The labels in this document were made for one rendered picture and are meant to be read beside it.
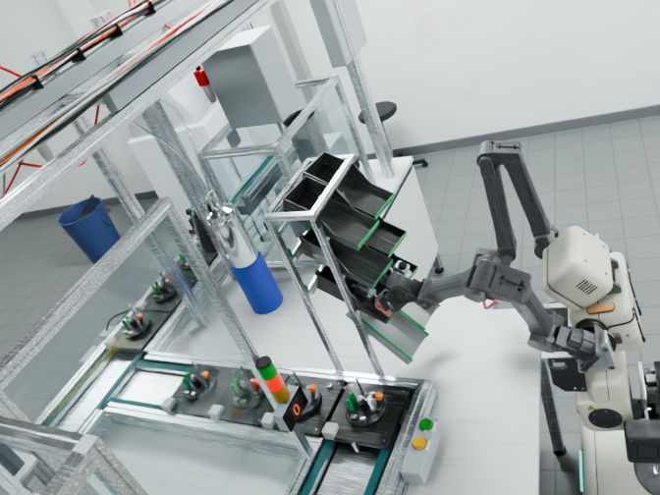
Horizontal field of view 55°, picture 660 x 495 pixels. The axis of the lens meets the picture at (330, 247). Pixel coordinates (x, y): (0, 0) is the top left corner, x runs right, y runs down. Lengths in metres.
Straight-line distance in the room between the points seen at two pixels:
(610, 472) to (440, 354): 0.80
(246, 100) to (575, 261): 1.67
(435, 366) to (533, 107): 3.28
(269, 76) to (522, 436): 1.78
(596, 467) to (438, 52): 3.40
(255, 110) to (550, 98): 2.93
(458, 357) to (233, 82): 1.53
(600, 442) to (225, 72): 2.21
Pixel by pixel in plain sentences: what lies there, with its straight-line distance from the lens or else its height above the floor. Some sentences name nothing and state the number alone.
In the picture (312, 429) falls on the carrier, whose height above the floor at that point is 0.97.
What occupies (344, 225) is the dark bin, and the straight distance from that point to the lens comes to 2.01.
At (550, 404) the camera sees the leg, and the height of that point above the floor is 0.36.
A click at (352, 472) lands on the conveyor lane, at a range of 2.15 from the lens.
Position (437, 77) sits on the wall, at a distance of 5.26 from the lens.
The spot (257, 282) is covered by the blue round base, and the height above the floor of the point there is 1.04.
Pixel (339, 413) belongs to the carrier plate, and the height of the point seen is 0.97.
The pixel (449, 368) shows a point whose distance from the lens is 2.39.
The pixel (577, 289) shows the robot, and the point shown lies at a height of 1.30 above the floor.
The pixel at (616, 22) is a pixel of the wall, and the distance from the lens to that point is 5.10.
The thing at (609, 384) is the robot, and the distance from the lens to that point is 2.23.
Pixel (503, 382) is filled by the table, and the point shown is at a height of 0.86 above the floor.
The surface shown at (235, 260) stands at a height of 1.18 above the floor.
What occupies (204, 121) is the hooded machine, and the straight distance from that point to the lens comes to 5.14.
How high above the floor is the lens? 2.60
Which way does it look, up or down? 33 degrees down
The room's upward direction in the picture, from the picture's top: 23 degrees counter-clockwise
